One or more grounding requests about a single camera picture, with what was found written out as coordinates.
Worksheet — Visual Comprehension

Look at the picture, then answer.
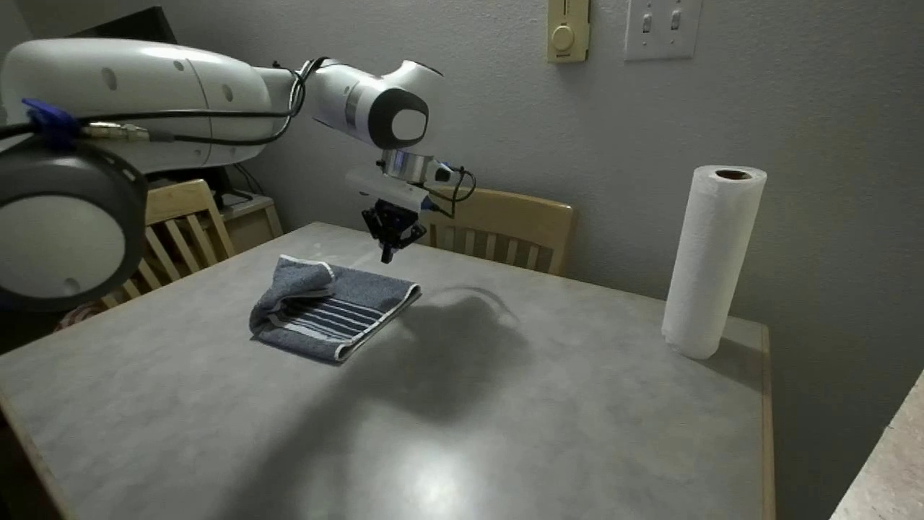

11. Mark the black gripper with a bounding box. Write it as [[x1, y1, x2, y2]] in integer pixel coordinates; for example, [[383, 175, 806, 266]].
[[360, 195, 427, 266]]

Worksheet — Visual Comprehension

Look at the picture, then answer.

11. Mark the grey striped towel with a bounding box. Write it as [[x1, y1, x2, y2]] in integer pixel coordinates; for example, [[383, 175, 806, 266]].
[[245, 252, 424, 367]]

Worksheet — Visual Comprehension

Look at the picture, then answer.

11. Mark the white paper towel roll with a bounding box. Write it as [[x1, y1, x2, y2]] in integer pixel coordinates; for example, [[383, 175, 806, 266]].
[[658, 162, 772, 360]]

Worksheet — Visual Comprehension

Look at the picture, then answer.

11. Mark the wooden chair with slatted back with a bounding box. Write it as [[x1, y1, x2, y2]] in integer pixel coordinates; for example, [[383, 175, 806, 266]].
[[421, 185, 577, 278], [56, 175, 240, 330]]

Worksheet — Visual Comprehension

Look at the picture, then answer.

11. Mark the beige box behind chair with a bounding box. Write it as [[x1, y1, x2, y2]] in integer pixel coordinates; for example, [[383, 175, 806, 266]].
[[216, 187, 285, 253]]

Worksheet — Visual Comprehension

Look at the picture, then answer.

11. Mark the light countertop edge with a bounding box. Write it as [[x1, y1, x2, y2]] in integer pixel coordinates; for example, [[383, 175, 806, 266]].
[[829, 372, 924, 520]]

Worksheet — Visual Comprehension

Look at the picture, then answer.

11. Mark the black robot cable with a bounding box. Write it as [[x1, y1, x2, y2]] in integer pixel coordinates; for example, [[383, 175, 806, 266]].
[[0, 54, 330, 151]]

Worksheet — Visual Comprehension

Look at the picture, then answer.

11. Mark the beige wall thermostat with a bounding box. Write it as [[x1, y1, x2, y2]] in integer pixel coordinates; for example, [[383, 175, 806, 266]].
[[546, 0, 591, 67]]

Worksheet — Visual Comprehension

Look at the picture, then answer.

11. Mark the white light switch plate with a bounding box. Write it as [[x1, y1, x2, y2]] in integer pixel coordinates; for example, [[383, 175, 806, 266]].
[[621, 0, 705, 64]]

